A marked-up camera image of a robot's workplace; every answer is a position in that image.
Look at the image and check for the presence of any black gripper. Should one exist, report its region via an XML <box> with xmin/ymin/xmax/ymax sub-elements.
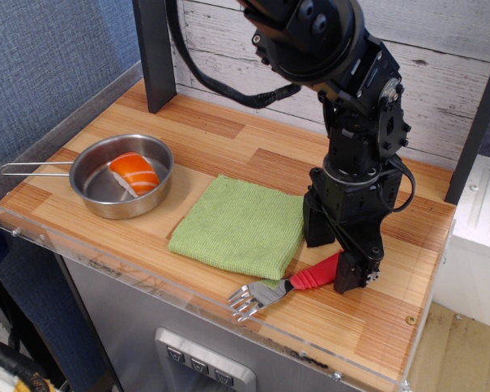
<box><xmin>303</xmin><ymin>165</ymin><xmax>402</xmax><ymax>294</ymax></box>

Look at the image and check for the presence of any green towel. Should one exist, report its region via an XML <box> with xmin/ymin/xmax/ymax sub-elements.
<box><xmin>168</xmin><ymin>176</ymin><xmax>303</xmax><ymax>280</ymax></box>

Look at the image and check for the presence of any red handled metal fork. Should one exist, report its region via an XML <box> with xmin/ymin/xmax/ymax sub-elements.
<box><xmin>228</xmin><ymin>251</ymin><xmax>343</xmax><ymax>322</ymax></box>

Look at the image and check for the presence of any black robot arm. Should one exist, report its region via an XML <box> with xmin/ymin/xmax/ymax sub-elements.
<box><xmin>243</xmin><ymin>1</ymin><xmax>411</xmax><ymax>293</ymax></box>

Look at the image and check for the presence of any white ribbed box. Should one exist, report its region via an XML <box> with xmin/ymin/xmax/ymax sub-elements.
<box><xmin>433</xmin><ymin>155</ymin><xmax>490</xmax><ymax>326</ymax></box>

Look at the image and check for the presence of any clear acrylic front guard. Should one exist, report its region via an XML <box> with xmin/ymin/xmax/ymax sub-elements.
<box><xmin>0</xmin><ymin>207</ymin><xmax>409</xmax><ymax>391</ymax></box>

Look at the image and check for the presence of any silver button control panel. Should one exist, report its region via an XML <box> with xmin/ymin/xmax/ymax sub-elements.
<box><xmin>154</xmin><ymin>327</ymin><xmax>257</xmax><ymax>391</ymax></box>

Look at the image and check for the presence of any salmon sushi toy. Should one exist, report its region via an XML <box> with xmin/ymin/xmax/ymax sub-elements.
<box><xmin>109</xmin><ymin>151</ymin><xmax>160</xmax><ymax>198</ymax></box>

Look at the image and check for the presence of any small steel pan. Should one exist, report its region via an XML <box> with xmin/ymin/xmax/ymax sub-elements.
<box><xmin>0</xmin><ymin>134</ymin><xmax>174</xmax><ymax>220</ymax></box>

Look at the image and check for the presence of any yellow black object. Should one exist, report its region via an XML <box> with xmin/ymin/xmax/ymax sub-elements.
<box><xmin>13</xmin><ymin>378</ymin><xmax>56</xmax><ymax>392</ymax></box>

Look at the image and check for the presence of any black right vertical post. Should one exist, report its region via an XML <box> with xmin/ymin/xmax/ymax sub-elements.
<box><xmin>444</xmin><ymin>0</ymin><xmax>490</xmax><ymax>205</ymax></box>

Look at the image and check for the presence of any black vertical post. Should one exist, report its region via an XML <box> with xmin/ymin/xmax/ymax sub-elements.
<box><xmin>444</xmin><ymin>0</ymin><xmax>490</xmax><ymax>205</ymax></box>
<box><xmin>132</xmin><ymin>0</ymin><xmax>176</xmax><ymax>114</ymax></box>

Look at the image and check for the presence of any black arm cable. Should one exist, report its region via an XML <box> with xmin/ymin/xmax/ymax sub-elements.
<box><xmin>165</xmin><ymin>0</ymin><xmax>303</xmax><ymax>109</ymax></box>

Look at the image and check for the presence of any black left vertical post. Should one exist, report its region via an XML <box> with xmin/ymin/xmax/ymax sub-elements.
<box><xmin>132</xmin><ymin>0</ymin><xmax>176</xmax><ymax>114</ymax></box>

